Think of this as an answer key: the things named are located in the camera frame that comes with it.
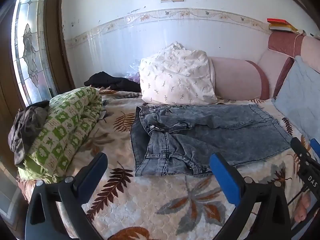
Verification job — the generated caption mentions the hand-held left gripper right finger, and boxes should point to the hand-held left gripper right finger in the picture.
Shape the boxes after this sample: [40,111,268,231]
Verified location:
[209,152,292,240]

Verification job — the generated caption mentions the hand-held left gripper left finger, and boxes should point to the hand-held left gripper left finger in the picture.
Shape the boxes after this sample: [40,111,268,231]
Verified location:
[24,152,108,240]

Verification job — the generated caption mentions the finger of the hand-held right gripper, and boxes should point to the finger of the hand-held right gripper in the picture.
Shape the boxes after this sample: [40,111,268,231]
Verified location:
[310,138,320,159]
[291,137,312,163]

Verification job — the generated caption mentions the grey-blue denim pants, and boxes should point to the grey-blue denim pants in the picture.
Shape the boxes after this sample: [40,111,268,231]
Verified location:
[130,104,293,177]

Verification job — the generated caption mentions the person's right hand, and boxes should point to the person's right hand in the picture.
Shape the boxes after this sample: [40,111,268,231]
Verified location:
[294,194,312,222]

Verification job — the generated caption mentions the green patterned quilt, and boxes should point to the green patterned quilt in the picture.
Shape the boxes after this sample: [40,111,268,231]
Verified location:
[17,86,104,184]

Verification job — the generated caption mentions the light blue quilted pillow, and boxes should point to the light blue quilted pillow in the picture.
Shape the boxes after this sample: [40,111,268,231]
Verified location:
[272,55,320,143]

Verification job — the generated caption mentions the leaf-print blanket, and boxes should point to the leaf-print blanket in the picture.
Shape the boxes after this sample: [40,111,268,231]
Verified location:
[17,90,320,240]

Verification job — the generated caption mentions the dark camouflage cloth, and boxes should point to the dark camouflage cloth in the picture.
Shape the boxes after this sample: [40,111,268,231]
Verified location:
[7,100,50,165]

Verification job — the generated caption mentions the black garment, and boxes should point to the black garment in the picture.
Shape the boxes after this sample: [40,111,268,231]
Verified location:
[84,71,142,93]

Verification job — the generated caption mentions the pink upholstered headboard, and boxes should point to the pink upholstered headboard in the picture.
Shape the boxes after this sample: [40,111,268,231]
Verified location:
[210,32,320,100]

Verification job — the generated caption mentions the purple plastic bag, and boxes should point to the purple plastic bag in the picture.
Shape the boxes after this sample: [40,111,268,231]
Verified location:
[125,59,142,83]

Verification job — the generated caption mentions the white leaf-print pillow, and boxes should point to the white leaf-print pillow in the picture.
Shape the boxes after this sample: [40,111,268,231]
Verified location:
[139,41,218,105]

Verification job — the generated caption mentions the red book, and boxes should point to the red book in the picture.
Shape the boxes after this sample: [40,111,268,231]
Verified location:
[267,18,290,26]

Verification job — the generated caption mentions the stained glass door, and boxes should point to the stained glass door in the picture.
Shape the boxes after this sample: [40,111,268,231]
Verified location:
[0,0,73,112]

